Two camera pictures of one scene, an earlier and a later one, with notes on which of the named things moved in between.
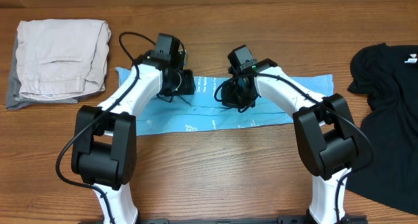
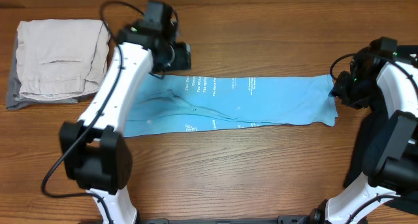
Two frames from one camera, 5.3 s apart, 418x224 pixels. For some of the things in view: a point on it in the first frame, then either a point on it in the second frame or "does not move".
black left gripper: x=187 y=87 to x=181 y=59
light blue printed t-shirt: x=205 y=108 does not move
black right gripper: x=227 y=100 to x=339 y=89
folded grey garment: x=15 y=101 does not move
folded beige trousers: x=61 y=59 does not move
